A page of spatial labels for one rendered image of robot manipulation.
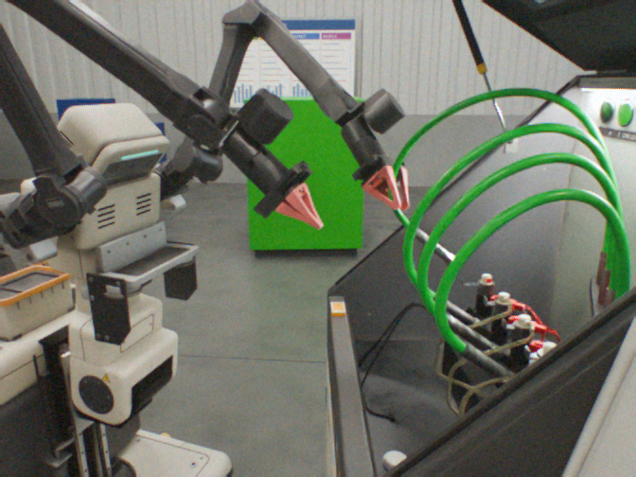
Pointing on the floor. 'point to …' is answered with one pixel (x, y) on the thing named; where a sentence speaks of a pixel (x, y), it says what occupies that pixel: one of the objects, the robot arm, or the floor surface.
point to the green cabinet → (279, 227)
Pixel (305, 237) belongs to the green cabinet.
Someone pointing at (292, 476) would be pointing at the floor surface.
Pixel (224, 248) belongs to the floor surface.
